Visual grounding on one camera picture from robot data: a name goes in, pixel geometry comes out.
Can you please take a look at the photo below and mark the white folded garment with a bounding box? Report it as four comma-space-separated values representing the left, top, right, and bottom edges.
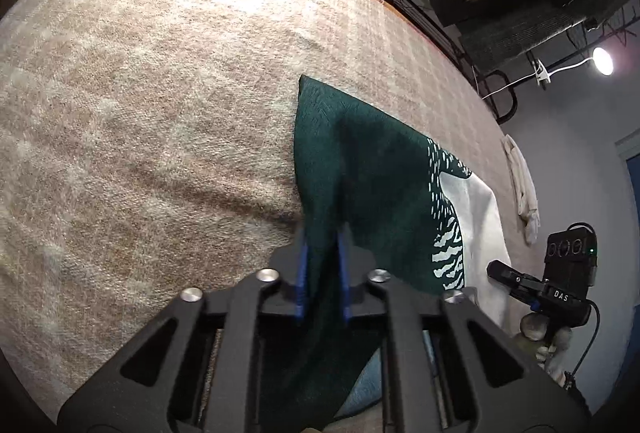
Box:
501, 134, 526, 186

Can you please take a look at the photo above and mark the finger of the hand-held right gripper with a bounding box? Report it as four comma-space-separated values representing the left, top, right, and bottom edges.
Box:
486, 260, 543, 311

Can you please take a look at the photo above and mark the beige plaid blanket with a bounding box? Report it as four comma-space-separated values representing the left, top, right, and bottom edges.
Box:
0, 0, 551, 424

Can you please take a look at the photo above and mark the green and white printed t-shirt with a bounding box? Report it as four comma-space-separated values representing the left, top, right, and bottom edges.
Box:
260, 74, 513, 433

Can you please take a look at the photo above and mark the white clamp lamp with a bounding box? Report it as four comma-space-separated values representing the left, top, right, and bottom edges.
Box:
531, 46, 617, 90

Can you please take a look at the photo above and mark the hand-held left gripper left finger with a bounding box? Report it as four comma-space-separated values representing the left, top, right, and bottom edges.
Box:
57, 225, 308, 433

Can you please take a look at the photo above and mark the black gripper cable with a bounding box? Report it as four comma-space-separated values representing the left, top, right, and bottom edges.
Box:
567, 298, 601, 386

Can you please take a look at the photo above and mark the black metal tube frame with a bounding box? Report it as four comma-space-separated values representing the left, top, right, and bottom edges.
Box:
480, 69, 521, 124

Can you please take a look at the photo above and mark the person's right hand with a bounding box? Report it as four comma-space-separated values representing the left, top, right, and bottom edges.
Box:
520, 313, 573, 376

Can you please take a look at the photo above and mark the white lamp cable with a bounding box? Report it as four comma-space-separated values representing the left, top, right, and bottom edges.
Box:
479, 76, 543, 101

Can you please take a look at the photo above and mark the window with white frame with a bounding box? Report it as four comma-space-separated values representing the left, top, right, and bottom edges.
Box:
615, 136, 640, 224

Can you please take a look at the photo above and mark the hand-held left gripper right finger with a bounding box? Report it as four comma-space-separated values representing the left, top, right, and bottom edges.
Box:
336, 223, 591, 433

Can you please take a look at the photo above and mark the pale blue folded shirt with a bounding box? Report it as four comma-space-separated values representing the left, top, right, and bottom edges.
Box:
514, 173, 542, 247

